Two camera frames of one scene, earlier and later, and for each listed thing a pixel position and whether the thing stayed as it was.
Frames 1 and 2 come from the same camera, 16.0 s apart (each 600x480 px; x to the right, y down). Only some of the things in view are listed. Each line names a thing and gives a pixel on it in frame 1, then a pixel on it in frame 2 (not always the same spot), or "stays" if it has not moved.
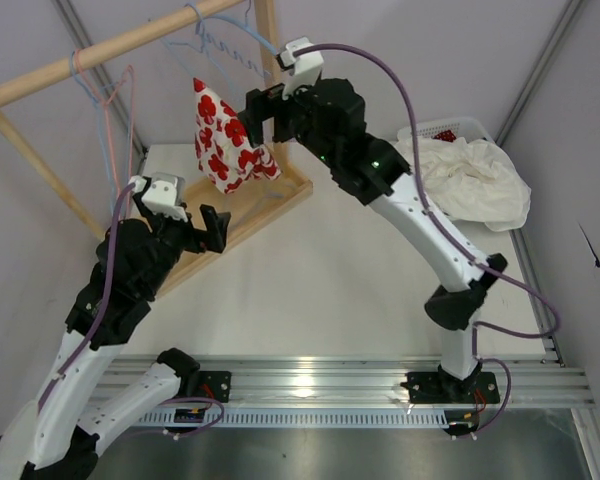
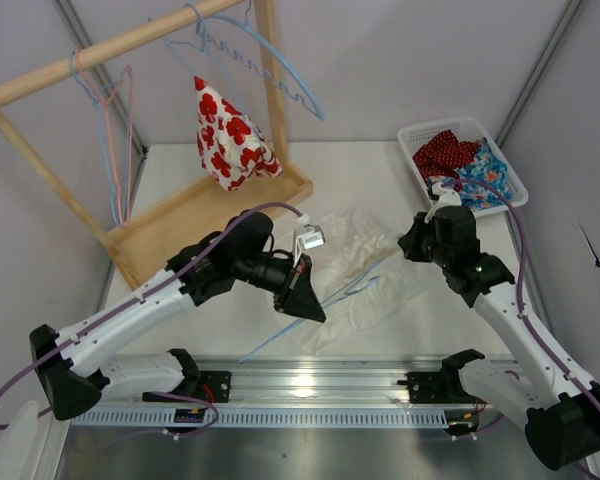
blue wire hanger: x=277 y=194 -> x=359 y=284
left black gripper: x=198 y=237 -> x=290 y=284
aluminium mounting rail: x=523 y=380 stays
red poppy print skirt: x=225 y=150 stays
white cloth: x=472 y=179 -> x=365 y=286
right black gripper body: x=272 y=111 -> x=412 y=242
